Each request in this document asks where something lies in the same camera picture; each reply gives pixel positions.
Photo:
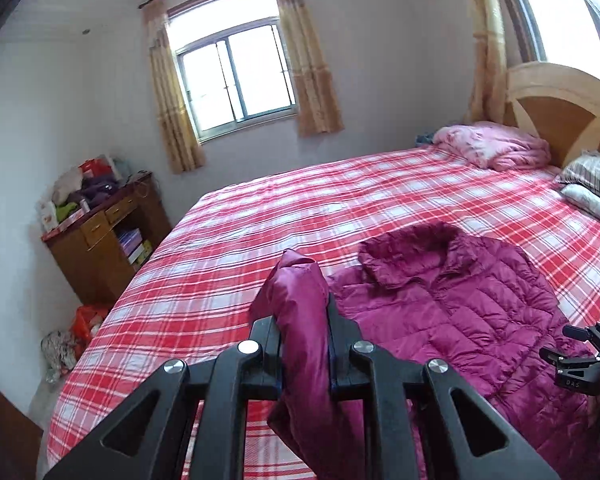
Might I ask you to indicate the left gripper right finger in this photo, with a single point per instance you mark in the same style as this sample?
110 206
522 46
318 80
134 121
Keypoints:
423 420

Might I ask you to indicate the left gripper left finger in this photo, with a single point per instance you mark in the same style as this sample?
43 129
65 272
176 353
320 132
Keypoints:
184 420

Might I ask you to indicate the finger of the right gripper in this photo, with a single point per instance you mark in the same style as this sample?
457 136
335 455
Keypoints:
585 334
555 355

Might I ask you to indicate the magenta puffer jacket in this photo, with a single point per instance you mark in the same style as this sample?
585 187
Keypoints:
427 291

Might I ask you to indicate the grey floral pillow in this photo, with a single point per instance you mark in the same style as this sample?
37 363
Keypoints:
584 199

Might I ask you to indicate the patterned bag on floor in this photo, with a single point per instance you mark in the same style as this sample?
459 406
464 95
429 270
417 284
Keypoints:
59 351

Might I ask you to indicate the orange plastic bag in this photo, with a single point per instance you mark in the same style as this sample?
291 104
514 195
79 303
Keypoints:
85 319

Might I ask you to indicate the red plaid bed sheet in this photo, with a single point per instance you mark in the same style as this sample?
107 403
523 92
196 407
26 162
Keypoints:
190 299

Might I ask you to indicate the striped pillow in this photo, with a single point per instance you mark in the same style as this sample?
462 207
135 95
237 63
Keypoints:
584 170

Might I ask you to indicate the books in desk shelf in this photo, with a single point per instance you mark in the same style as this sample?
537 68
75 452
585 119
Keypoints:
135 247

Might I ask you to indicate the brown wooden desk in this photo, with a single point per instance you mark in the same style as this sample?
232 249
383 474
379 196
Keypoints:
90 253

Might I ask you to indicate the pink folded quilt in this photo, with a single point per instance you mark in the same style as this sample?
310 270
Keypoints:
488 145

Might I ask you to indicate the wooden bed headboard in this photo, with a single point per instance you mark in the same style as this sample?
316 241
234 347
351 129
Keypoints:
560 104

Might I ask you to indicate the beige curtain near headboard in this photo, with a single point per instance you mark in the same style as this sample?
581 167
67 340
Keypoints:
488 96

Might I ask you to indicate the clutter pile on desk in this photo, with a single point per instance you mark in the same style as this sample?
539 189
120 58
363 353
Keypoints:
81 188

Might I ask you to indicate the right beige curtain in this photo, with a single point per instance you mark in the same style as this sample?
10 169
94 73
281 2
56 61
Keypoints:
318 107

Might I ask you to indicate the left beige curtain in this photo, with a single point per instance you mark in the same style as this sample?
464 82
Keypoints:
177 128

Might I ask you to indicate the window behind headboard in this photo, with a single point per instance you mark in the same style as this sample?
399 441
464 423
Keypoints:
563 32

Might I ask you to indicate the side window with aluminium frame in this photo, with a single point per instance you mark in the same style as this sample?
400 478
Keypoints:
233 64

